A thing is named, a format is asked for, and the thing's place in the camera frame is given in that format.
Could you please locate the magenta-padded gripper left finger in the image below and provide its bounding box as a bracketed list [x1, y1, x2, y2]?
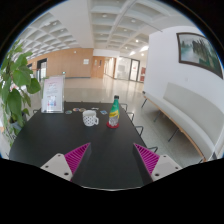
[40, 142, 93, 183]

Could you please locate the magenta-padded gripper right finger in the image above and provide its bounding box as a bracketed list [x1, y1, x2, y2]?
[132, 143, 183, 186]

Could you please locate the green plastic drink bottle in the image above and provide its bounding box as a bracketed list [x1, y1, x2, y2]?
[108, 94, 121, 128]

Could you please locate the row of black metal chairs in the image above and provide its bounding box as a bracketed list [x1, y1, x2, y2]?
[119, 103, 160, 155]

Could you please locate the white dotted mug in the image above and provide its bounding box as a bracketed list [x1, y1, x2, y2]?
[82, 109, 100, 127]

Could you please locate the long white bench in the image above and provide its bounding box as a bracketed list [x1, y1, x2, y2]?
[141, 82, 224, 163]

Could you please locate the flat round red coaster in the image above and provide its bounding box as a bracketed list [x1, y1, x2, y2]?
[106, 121, 121, 130]

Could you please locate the clear acrylic sign stand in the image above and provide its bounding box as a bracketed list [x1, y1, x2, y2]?
[41, 75, 66, 114]

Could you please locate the large leafy green plant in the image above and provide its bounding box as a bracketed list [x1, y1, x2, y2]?
[0, 41, 42, 148]

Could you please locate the group of ceiling lights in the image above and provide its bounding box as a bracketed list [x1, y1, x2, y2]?
[49, 12, 149, 56]

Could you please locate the dark-framed landscape picture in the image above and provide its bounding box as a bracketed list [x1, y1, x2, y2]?
[176, 32, 224, 80]

